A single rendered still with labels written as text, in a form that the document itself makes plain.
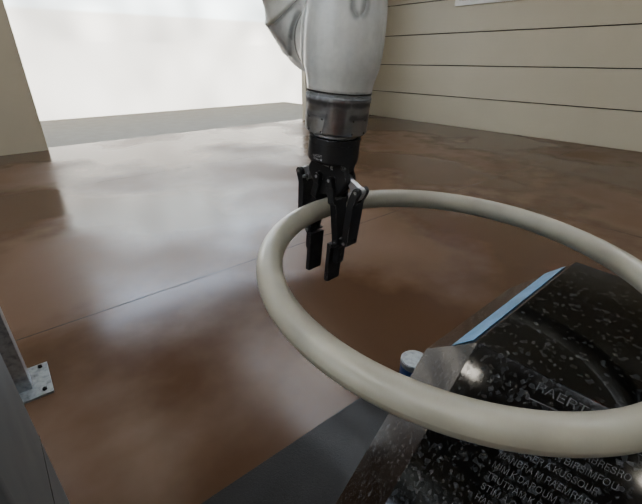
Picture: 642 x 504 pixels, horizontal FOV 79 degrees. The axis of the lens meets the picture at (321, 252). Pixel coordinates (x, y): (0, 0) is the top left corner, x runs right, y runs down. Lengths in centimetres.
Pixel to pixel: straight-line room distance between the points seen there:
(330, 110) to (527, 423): 41
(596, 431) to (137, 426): 142
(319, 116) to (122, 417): 132
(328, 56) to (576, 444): 45
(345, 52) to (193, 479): 122
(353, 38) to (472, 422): 42
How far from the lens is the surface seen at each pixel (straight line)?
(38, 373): 196
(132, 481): 145
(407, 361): 149
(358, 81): 54
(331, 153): 56
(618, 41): 689
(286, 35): 66
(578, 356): 57
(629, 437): 36
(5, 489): 61
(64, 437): 166
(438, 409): 31
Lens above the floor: 112
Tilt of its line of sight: 26 degrees down
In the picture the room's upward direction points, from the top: straight up
